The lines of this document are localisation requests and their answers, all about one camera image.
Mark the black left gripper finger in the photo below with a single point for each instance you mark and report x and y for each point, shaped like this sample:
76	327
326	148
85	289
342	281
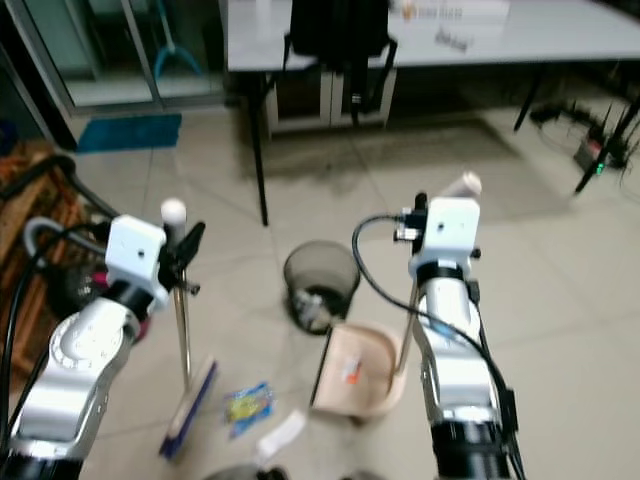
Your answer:
192	245

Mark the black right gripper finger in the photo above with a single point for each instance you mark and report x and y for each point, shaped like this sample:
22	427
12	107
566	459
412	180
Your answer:
420	200

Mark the blue broom with metal stick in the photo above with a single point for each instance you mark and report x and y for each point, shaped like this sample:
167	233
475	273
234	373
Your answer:
190	410

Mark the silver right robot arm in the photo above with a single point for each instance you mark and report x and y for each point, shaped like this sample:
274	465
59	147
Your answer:
455	350

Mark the blue floor mat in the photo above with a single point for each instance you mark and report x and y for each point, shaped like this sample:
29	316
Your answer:
130	133

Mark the white low cabinet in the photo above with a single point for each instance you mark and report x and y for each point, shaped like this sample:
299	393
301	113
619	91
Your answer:
325	100

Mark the brown wooden slat rack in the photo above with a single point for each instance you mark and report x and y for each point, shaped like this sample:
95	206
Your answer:
22	260

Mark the blue yellow snack wrapper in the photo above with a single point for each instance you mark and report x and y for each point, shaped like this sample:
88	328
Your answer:
248	407

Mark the small orange scrap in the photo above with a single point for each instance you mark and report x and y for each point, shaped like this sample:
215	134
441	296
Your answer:
352	371

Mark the black vacuum tube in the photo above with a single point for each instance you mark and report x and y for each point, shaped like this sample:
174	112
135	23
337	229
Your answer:
50	166

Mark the small grey item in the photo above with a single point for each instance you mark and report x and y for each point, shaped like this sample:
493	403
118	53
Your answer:
453	40

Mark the black router with antennas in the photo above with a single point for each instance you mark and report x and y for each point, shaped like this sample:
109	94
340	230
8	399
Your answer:
592	155

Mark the blue box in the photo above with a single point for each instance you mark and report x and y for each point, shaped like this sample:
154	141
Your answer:
8	138

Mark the teal mop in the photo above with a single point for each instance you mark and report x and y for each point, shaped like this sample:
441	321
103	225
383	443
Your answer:
175	58

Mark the black backpack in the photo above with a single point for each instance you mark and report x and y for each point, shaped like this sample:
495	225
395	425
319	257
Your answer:
340	30

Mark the white printed box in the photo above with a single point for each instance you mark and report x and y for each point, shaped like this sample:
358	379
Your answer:
455	8

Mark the grey table with black legs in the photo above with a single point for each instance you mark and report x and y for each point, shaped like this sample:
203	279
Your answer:
540	45

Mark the white paper wrapper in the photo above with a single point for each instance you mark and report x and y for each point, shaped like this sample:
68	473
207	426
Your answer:
280	437

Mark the glass sliding door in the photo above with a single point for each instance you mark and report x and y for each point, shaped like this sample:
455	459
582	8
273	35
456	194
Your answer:
110	50

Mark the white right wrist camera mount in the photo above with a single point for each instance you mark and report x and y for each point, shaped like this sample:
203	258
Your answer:
450	228

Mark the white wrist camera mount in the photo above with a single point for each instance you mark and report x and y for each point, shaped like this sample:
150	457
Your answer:
450	228
135	250

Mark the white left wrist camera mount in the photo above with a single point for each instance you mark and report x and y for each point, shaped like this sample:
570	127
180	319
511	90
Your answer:
135	250

